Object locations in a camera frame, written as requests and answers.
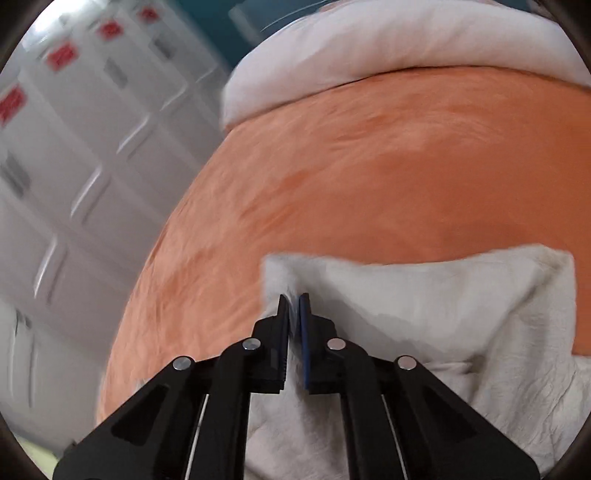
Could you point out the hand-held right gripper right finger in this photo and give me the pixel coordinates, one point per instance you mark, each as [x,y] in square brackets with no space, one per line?
[304,323]

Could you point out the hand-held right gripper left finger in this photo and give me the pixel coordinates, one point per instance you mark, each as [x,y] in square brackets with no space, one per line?
[283,323]

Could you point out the white duvet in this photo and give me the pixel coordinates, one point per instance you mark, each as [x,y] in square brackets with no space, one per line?
[415,300]

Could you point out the orange plush bed blanket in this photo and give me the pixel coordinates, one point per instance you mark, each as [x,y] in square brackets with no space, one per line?
[369,184]

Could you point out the white panelled wardrobe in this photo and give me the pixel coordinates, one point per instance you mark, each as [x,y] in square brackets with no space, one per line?
[69,161]

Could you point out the pale pink duvet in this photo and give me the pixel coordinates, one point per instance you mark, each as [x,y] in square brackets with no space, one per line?
[369,41]

